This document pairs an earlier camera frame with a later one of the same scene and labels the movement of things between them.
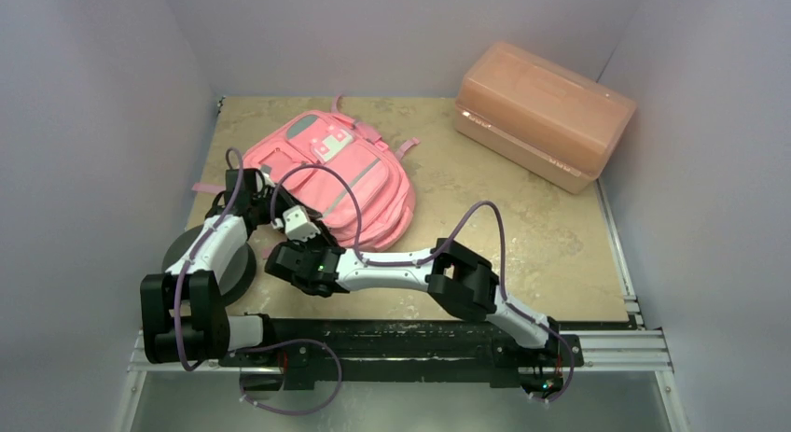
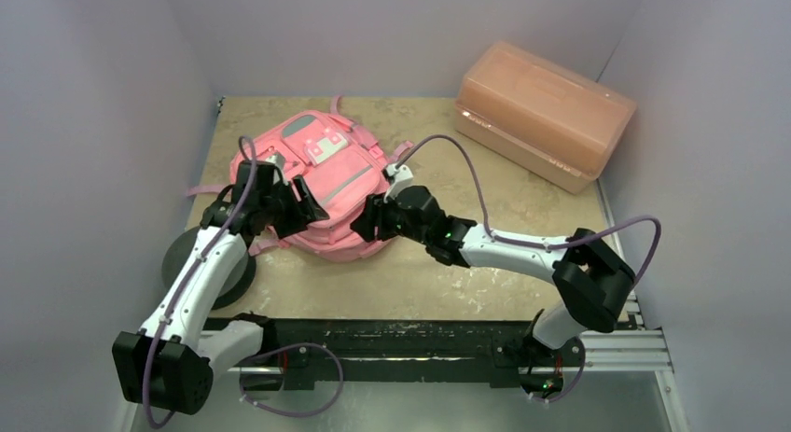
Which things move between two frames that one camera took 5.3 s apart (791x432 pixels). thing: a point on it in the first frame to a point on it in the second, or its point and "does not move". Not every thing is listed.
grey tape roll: x=242 y=277 does not move
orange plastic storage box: x=541 y=116 does not move
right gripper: x=284 y=263 to x=377 y=216
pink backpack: x=382 y=194 does not move
